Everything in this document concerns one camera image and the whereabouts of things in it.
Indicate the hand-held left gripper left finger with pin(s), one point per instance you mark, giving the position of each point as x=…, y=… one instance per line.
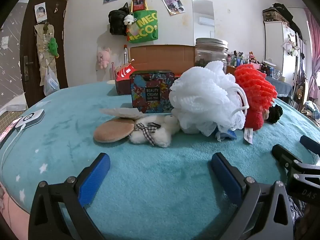
x=95, y=177

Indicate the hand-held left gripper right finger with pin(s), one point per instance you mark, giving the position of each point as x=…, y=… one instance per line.
x=225, y=180

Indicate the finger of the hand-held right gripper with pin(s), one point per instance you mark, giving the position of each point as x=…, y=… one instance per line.
x=283, y=155
x=310, y=142

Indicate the black crochet scrunchie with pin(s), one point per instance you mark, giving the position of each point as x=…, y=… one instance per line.
x=275, y=112

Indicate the white plush bunny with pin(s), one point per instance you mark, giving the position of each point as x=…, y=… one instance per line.
x=155, y=135

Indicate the red knitted mesh ball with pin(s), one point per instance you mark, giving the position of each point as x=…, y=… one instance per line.
x=255, y=85

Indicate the white mesh bath pouf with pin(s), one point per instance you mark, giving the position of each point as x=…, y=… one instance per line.
x=200, y=97

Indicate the cardboard box with red lining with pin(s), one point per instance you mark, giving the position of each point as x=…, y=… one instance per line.
x=162, y=57

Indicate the pile of clothes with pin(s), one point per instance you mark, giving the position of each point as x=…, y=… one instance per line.
x=311, y=110

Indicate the teal fleece blanket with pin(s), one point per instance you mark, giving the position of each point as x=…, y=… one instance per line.
x=150, y=160

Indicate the table with grey cloth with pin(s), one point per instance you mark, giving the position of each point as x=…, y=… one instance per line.
x=282, y=87

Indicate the pink curtain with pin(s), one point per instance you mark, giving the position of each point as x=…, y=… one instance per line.
x=313, y=55

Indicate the white charger device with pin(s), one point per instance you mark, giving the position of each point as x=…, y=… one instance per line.
x=30, y=117

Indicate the smartphone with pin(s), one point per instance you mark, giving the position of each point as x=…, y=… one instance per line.
x=7, y=130

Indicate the floral tin box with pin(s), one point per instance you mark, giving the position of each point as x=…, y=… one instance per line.
x=150, y=90

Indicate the white wardrobe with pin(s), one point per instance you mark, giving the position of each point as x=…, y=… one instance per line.
x=275, y=45

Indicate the clear plastic bag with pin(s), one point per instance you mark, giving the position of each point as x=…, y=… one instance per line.
x=51, y=82

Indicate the row of cosmetic bottles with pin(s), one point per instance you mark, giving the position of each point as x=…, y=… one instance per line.
x=237, y=58

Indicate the pink plush toy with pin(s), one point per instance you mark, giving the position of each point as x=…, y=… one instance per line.
x=103, y=57

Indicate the large glass jar metal lid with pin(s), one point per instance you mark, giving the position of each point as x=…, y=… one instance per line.
x=210, y=55

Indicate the makeup brush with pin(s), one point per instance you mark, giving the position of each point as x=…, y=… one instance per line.
x=125, y=53

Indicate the dark suitcase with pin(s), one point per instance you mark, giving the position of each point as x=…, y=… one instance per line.
x=275, y=12

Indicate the green plush toy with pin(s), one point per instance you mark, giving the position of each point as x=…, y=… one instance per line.
x=53, y=46

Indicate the beige hanging organiser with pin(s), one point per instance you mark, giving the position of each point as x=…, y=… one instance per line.
x=41, y=47

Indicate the dark brown door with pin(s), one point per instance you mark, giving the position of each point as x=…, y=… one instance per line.
x=27, y=42

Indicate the black bag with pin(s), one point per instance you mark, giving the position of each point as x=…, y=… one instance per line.
x=117, y=21

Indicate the green tote bag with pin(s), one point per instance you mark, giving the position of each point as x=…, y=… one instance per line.
x=145, y=27

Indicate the small panda plush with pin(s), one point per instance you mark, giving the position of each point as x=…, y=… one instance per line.
x=129, y=20

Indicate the photo card on door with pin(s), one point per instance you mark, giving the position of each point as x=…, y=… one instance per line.
x=41, y=11

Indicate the red framed picture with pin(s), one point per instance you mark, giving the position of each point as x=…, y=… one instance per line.
x=138, y=3

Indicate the wall mirror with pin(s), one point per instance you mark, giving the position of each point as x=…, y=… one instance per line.
x=203, y=22

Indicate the wall photo print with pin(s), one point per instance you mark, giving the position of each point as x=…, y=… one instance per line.
x=173, y=5

